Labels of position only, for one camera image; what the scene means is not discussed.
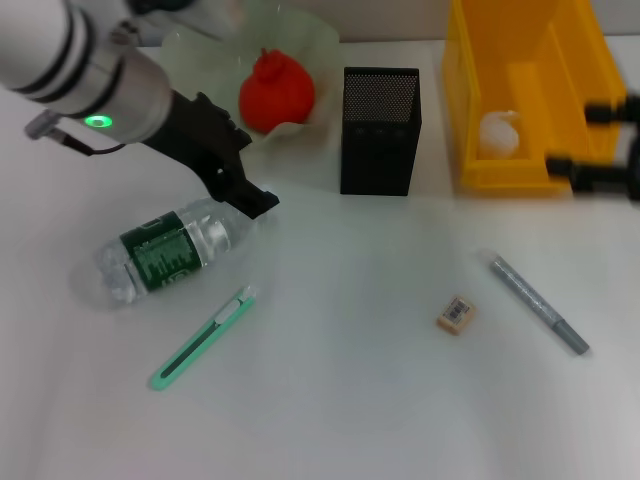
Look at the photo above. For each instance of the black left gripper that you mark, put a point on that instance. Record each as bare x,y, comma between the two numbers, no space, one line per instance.
205,140

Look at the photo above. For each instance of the black mesh pen holder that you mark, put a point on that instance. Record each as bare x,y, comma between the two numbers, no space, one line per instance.
377,150

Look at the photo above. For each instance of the white paper ball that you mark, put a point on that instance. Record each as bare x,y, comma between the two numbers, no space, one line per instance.
497,135

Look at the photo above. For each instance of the green utility knife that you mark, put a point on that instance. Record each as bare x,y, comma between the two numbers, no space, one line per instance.
200,340

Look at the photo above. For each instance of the red-orange knitted fruit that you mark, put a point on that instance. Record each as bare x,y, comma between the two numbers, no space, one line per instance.
275,97

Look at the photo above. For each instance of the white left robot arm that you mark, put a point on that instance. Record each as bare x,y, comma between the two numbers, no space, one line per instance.
75,65

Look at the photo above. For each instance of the grey marker pen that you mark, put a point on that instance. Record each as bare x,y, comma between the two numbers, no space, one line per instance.
535,300

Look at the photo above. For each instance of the translucent green fruit bowl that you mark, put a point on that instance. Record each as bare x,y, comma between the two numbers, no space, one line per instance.
310,50

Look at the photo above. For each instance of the clear water bottle green label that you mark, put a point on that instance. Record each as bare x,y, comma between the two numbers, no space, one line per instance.
160,250

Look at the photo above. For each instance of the yellow plastic storage bin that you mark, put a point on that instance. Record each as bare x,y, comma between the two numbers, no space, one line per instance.
550,75

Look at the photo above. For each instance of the beige eraser with barcode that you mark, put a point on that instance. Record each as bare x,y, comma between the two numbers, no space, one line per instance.
456,315

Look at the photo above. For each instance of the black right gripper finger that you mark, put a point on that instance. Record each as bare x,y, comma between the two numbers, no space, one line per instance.
600,180
610,112

